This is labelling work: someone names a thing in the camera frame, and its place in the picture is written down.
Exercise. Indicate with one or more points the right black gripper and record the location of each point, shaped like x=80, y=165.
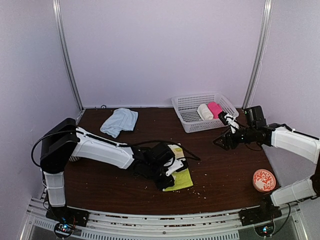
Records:
x=226, y=137

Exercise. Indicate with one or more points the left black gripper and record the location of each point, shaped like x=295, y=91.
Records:
x=168, y=183

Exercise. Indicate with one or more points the green patterned towel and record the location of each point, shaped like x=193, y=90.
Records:
x=182, y=179

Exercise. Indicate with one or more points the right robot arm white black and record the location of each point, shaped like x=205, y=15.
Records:
x=279, y=136

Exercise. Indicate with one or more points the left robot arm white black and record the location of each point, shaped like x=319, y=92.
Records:
x=67, y=140

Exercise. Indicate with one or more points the rolled pink towel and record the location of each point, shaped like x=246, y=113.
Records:
x=215, y=109

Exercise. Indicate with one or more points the white plastic basket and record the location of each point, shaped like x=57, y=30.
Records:
x=186, y=110

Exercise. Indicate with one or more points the rolled white towel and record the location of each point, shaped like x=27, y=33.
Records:
x=204, y=113

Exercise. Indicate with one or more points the red patterned bowl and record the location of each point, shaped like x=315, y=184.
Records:
x=264, y=181

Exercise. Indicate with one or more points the light blue towel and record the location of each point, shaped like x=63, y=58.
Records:
x=122, y=119

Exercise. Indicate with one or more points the striped ceramic mug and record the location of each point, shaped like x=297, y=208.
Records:
x=74, y=159

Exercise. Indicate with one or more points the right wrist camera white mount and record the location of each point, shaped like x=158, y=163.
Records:
x=228, y=120

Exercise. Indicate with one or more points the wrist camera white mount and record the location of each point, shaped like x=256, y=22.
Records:
x=228, y=120
x=175, y=165

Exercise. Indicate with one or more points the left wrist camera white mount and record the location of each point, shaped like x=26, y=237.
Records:
x=175, y=165

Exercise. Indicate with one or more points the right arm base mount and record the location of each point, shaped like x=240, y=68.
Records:
x=266, y=211

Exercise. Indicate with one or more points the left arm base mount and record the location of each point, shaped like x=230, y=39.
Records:
x=67, y=215

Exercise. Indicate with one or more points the right aluminium frame post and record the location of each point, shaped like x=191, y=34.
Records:
x=261, y=46

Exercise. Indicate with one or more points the aluminium frame post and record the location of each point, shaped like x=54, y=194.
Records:
x=65, y=53
x=261, y=46

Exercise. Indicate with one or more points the left aluminium frame post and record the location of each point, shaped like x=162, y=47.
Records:
x=65, y=53

